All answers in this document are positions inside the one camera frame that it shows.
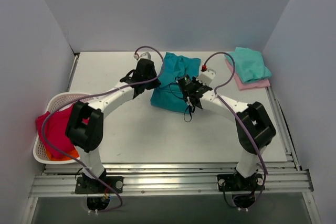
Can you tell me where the teal t shirt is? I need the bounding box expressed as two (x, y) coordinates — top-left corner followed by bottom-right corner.
(150, 52), (201, 113)

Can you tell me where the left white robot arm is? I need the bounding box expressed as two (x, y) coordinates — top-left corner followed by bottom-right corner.
(65, 58), (160, 192)

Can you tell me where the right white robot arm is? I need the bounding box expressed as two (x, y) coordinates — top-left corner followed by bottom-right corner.
(177, 75), (276, 189)

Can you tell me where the folded mint green t shirt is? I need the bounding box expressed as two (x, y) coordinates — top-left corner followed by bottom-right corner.
(226, 47), (272, 84)

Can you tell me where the folded pink t shirt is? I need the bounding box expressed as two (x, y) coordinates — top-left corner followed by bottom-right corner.
(233, 67), (270, 91)

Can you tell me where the white plastic laundry basket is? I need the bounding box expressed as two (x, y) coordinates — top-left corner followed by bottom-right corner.
(33, 92), (88, 165)

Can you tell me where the crimson red t shirt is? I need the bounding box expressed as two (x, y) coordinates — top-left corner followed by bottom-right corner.
(35, 105), (75, 157)

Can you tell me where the orange t shirt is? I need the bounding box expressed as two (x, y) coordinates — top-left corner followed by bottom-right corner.
(46, 148), (79, 162)

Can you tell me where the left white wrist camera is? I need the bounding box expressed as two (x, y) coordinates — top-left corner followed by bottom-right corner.
(133, 52), (151, 61)

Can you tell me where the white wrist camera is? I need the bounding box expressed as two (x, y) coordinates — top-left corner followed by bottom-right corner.
(133, 52), (151, 61)
(196, 65), (216, 86)

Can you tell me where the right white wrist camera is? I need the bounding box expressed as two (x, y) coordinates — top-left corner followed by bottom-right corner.
(196, 65), (216, 86)

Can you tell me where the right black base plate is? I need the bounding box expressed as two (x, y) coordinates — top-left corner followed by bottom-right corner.
(217, 173), (265, 191)

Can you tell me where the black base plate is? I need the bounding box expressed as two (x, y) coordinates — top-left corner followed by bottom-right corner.
(217, 173), (265, 191)
(75, 175), (124, 194)

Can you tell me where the aluminium rail frame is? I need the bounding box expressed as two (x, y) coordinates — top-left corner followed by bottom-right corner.
(31, 52), (313, 197)

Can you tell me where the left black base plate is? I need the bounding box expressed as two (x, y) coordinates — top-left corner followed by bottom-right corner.
(75, 175), (124, 194)

